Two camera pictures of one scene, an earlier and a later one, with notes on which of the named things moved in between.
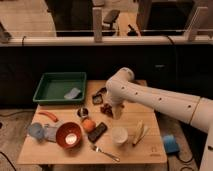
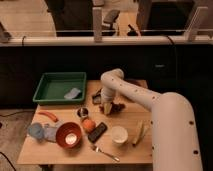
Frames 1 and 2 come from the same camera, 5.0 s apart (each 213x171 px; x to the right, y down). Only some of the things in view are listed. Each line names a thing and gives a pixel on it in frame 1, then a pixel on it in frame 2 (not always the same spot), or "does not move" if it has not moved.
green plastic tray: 61,87 does not move
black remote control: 97,132 does not move
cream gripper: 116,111 -> 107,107
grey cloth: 51,130 does not move
